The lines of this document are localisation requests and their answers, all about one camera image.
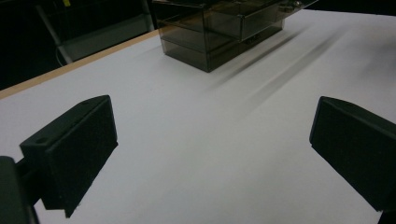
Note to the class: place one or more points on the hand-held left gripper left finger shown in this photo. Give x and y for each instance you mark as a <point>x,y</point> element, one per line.
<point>74,155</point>

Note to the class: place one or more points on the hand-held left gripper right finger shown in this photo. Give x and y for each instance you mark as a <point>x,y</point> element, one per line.
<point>355,149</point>

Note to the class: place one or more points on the transparent pulled-out drawer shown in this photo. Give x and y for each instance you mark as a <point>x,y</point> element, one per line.
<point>261,18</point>

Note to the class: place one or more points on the metal stand frame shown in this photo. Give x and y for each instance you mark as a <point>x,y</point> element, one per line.
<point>102,34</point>

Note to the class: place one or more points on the smoky transparent drawer organizer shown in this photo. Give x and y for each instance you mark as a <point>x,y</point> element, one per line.
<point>199,40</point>

